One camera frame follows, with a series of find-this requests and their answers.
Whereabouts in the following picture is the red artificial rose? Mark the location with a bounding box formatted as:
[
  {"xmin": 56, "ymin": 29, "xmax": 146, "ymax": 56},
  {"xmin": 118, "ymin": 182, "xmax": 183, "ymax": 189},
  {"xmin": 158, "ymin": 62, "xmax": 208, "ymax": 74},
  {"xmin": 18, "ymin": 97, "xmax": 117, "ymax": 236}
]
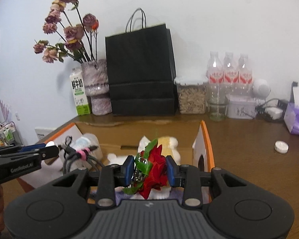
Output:
[{"xmin": 122, "ymin": 139, "xmax": 168, "ymax": 200}]

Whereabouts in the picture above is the white booklet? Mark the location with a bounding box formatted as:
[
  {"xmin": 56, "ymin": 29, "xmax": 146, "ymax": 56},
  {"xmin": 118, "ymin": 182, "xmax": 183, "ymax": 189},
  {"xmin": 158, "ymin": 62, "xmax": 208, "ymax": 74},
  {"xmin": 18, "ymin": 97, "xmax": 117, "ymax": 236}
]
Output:
[{"xmin": 34, "ymin": 127, "xmax": 56, "ymax": 140}]

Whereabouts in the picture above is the translucent plastic container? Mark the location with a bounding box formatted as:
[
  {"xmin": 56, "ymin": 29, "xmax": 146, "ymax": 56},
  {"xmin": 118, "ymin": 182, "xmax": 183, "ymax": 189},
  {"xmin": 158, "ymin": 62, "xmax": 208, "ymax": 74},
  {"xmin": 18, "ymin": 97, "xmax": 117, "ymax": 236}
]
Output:
[{"xmin": 58, "ymin": 133, "xmax": 104, "ymax": 172}]

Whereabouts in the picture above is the white yellow plush toy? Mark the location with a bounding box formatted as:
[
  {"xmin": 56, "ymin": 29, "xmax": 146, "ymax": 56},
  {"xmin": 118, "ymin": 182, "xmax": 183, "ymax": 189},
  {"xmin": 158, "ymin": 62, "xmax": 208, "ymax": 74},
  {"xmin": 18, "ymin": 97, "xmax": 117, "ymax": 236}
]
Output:
[{"xmin": 115, "ymin": 136, "xmax": 181, "ymax": 201}]

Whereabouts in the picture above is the red cardboard pumpkin box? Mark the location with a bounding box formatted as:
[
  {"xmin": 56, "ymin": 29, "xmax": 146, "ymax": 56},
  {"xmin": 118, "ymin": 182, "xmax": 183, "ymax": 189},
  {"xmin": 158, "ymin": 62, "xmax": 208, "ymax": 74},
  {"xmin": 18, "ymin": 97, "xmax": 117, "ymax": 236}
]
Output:
[{"xmin": 16, "ymin": 119, "xmax": 215, "ymax": 205}]

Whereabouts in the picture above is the clear glass cup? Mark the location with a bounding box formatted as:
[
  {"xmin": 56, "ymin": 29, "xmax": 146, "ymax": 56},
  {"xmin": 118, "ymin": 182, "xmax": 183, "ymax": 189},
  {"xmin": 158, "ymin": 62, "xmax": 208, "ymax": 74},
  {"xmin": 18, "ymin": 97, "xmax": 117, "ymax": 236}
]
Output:
[{"xmin": 207, "ymin": 98, "xmax": 227, "ymax": 122}]

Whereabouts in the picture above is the green white milk carton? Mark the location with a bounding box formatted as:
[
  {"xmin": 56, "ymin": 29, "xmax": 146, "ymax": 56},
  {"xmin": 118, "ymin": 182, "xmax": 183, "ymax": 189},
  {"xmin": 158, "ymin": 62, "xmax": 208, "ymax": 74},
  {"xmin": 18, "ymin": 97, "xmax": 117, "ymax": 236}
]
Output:
[{"xmin": 70, "ymin": 68, "xmax": 91, "ymax": 116}]

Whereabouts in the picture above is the clear jar with seeds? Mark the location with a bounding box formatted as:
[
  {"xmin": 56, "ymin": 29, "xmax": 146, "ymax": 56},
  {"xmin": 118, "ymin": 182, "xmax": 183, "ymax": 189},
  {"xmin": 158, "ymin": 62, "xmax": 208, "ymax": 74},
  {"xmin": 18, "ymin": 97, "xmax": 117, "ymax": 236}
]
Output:
[{"xmin": 174, "ymin": 77, "xmax": 207, "ymax": 114}]

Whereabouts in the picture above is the white tin box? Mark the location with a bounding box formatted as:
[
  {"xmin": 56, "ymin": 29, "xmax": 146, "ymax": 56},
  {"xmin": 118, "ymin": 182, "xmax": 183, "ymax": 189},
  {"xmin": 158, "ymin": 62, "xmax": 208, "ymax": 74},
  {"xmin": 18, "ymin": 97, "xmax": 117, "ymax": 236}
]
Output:
[{"xmin": 226, "ymin": 95, "xmax": 257, "ymax": 119}]

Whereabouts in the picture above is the white round cap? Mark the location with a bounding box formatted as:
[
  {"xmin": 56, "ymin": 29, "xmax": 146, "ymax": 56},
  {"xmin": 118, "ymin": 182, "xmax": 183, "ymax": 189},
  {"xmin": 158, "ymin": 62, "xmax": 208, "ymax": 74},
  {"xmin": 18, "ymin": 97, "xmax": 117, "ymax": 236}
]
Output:
[{"xmin": 274, "ymin": 141, "xmax": 289, "ymax": 154}]

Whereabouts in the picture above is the purple ceramic vase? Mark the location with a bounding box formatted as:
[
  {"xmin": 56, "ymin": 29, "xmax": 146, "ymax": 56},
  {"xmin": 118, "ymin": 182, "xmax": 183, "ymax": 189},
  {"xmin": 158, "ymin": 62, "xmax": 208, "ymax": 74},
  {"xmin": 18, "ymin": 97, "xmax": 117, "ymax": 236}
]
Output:
[{"xmin": 81, "ymin": 59, "xmax": 112, "ymax": 116}]

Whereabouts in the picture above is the white power strip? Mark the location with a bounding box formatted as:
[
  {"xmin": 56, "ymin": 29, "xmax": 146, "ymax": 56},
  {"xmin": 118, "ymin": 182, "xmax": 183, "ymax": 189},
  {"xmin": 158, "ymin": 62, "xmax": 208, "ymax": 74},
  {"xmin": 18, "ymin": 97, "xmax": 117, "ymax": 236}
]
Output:
[{"xmin": 265, "ymin": 107, "xmax": 284, "ymax": 120}]

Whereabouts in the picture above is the left water bottle red label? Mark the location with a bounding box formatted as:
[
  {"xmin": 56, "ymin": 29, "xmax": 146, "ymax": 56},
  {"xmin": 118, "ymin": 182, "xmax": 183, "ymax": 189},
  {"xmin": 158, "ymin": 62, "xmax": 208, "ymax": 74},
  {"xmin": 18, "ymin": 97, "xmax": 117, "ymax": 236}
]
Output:
[{"xmin": 207, "ymin": 51, "xmax": 224, "ymax": 100}]

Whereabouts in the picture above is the water bottle red label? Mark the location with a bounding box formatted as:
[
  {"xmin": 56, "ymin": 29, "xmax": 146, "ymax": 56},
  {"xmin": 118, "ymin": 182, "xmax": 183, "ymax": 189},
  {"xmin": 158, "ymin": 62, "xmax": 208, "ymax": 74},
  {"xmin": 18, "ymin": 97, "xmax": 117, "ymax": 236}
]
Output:
[
  {"xmin": 238, "ymin": 54, "xmax": 253, "ymax": 96},
  {"xmin": 207, "ymin": 51, "xmax": 224, "ymax": 100},
  {"xmin": 224, "ymin": 52, "xmax": 239, "ymax": 94}
]

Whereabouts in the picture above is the middle water bottle red label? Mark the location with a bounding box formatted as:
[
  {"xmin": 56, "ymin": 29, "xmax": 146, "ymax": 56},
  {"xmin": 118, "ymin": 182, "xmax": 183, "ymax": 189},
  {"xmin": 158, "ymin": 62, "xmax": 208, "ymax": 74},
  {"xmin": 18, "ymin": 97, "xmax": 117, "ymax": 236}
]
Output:
[{"xmin": 224, "ymin": 52, "xmax": 239, "ymax": 94}]

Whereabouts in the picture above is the right water bottle red label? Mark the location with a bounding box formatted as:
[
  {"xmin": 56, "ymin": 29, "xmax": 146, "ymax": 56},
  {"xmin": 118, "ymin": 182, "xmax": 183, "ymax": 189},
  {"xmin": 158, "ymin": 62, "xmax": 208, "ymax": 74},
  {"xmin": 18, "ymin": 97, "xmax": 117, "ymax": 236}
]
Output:
[{"xmin": 238, "ymin": 54, "xmax": 253, "ymax": 96}]

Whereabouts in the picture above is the black paper shopping bag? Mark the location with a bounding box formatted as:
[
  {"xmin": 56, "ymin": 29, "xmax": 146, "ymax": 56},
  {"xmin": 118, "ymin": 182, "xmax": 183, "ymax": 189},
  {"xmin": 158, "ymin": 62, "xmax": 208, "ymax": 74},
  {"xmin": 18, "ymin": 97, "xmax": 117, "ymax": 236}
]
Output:
[{"xmin": 105, "ymin": 12, "xmax": 178, "ymax": 116}]

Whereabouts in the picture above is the dried pink rose bouquet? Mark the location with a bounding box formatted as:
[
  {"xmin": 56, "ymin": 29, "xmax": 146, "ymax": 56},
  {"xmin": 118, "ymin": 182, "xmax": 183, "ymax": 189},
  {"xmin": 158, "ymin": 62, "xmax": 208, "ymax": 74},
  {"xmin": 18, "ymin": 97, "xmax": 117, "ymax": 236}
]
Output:
[{"xmin": 33, "ymin": 0, "xmax": 99, "ymax": 64}]

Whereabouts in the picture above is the black cable bundle pink tie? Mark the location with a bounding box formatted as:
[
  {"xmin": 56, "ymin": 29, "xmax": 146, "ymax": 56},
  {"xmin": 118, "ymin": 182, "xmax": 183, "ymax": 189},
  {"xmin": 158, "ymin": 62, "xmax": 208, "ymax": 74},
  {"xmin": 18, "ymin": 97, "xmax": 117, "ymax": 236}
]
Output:
[{"xmin": 61, "ymin": 135, "xmax": 105, "ymax": 175}]

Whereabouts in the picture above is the white round camera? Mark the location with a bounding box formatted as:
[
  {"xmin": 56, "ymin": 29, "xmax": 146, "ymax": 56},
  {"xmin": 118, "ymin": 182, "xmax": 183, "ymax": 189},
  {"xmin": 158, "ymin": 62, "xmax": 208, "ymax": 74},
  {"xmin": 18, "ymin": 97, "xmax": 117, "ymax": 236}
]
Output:
[{"xmin": 252, "ymin": 79, "xmax": 271, "ymax": 99}]

